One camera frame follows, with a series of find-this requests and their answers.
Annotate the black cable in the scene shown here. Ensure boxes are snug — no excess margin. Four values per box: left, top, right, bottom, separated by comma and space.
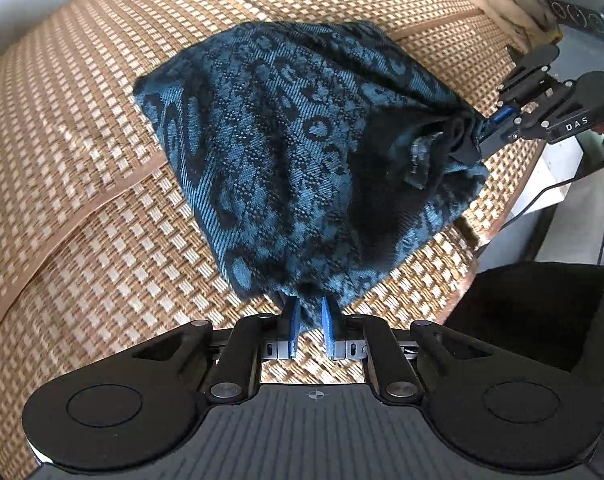
509, 150, 604, 267

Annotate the dark blue patterned garment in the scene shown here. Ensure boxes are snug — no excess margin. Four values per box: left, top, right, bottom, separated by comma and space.
133, 20, 491, 332

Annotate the brown woven mat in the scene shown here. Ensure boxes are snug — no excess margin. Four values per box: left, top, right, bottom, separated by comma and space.
0, 0, 547, 476

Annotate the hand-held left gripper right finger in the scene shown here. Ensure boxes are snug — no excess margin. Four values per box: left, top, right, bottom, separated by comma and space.
321, 296, 488, 406

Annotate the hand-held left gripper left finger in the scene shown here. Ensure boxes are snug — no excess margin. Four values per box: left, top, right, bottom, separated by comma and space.
132, 296, 303, 406

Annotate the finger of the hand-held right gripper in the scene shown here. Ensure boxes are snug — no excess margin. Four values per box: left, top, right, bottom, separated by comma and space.
484, 44, 566, 131
474, 110, 552, 162

